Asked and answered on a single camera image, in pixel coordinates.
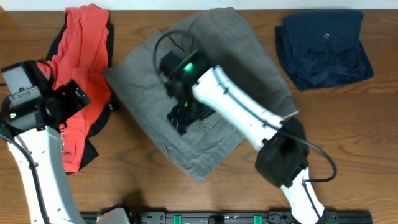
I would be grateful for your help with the red printed t-shirt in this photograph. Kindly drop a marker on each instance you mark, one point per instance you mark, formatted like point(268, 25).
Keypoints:
point(82, 56)

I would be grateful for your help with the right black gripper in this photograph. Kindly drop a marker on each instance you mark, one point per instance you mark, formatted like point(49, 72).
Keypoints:
point(181, 121)

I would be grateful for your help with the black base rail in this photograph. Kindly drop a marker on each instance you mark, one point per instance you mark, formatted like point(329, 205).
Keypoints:
point(217, 217)

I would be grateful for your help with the black garment under pile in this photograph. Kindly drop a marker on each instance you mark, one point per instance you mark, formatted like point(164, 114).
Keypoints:
point(89, 152)

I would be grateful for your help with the folded navy blue garment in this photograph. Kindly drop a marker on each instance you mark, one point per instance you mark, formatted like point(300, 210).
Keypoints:
point(322, 49)

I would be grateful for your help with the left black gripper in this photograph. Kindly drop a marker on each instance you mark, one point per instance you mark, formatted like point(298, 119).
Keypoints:
point(76, 96)

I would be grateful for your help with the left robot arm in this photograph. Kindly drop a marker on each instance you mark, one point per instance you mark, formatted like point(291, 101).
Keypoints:
point(30, 124)

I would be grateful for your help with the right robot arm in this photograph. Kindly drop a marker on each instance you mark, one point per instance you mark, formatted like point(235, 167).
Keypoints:
point(203, 88)

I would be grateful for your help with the grey shorts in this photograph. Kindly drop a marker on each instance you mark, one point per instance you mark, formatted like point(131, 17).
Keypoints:
point(229, 40)

